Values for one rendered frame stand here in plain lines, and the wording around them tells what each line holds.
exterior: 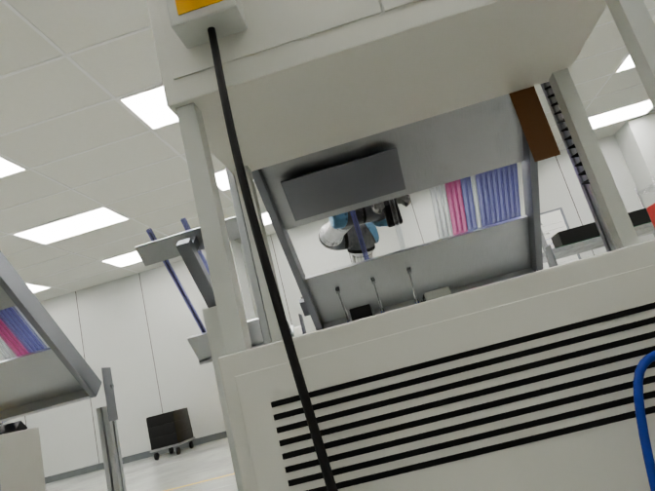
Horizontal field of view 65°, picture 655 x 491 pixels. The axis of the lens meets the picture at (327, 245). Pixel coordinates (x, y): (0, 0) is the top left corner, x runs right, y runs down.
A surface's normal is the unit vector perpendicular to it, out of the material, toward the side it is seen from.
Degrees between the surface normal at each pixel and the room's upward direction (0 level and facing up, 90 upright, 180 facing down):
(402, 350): 90
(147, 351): 90
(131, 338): 90
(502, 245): 138
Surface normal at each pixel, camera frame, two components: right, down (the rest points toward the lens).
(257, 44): -0.15, -0.20
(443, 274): 0.08, 0.56
